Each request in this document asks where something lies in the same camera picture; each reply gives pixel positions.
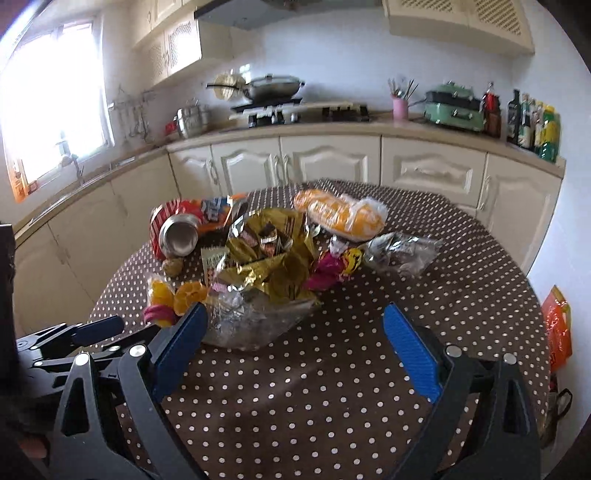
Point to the kitchen window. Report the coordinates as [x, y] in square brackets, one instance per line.
[51, 92]

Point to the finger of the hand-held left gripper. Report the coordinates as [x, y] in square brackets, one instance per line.
[108, 349]
[99, 328]

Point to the pink utensil holder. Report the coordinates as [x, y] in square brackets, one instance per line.
[400, 110]

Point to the small red container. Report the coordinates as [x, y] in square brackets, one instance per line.
[171, 128]

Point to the white printed label wrapper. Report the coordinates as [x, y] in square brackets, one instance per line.
[211, 264]

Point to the orange bottle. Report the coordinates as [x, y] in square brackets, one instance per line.
[18, 184]

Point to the green electric cooker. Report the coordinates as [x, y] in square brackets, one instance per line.
[455, 110]

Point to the steel wok with lid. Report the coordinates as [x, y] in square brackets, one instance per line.
[272, 87]

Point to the orange plastic bag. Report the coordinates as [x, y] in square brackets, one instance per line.
[341, 214]

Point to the yellow and pink wrapper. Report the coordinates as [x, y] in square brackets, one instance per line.
[161, 295]

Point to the clear plastic bag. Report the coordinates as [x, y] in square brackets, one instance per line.
[249, 327]

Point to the pink yellow candy wrapper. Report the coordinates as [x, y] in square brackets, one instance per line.
[330, 272]

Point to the wide cream lattice cabinet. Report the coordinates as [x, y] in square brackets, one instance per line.
[461, 23]

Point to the pale yellow colander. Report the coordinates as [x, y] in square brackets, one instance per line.
[226, 87]

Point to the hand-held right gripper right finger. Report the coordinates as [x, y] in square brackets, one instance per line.
[411, 350]

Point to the steel steamer pot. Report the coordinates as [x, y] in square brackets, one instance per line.
[191, 121]

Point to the orange snack packet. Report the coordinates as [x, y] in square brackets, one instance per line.
[214, 212]

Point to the crushed red drink can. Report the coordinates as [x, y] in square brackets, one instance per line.
[178, 235]

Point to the wall utensil rack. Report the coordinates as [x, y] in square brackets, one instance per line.
[134, 110]

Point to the green yellow oil bottle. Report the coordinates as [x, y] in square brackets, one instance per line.
[549, 136]

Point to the pale label condiment bottle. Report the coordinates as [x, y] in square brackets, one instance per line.
[536, 131]

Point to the gold foil snack bag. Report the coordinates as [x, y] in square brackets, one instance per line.
[277, 272]

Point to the orange peel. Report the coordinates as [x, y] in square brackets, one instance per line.
[191, 295]

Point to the bunch of chopsticks and spoons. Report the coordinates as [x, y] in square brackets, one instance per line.
[402, 90]

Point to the range hood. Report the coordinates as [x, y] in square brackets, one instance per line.
[277, 16]

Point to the black gas stove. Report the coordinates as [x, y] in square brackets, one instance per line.
[332, 114]

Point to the beige kitchen countertop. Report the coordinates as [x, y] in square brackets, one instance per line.
[383, 127]

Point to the dark sauce bottle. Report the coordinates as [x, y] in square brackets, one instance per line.
[526, 127]

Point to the cream base cabinets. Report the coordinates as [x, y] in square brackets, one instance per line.
[332, 159]

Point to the orange shopping bag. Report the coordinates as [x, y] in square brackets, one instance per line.
[556, 327]

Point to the small cream lattice cabinet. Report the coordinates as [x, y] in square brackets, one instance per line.
[178, 46]

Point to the silver clear plastic wrapper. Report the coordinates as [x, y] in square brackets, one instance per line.
[401, 254]

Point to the chrome sink faucet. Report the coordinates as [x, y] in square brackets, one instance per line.
[74, 161]

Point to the round polka dot table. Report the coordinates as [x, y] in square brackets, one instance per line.
[323, 392]

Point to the cream upper cabinet row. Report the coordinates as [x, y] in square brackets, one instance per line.
[161, 11]

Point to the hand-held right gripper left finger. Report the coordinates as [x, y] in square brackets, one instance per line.
[184, 341]

